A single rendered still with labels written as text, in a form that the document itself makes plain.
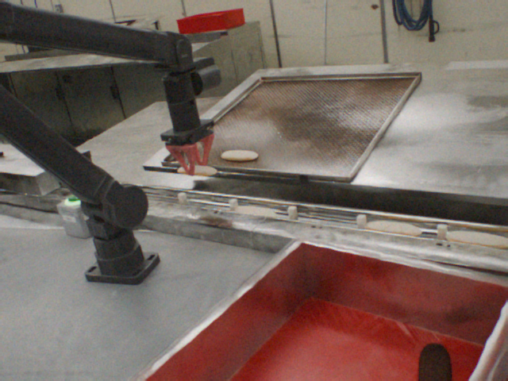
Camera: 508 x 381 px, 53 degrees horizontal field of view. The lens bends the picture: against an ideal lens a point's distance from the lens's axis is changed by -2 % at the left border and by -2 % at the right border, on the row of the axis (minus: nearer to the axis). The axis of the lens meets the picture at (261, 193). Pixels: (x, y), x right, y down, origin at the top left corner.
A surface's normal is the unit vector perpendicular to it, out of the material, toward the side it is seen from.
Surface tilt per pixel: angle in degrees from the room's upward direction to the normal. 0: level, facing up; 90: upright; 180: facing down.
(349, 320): 0
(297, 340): 0
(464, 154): 10
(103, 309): 0
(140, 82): 90
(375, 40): 90
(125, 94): 90
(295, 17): 90
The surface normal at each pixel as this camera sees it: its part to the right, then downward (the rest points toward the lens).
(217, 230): -0.53, 0.42
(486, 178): -0.25, -0.82
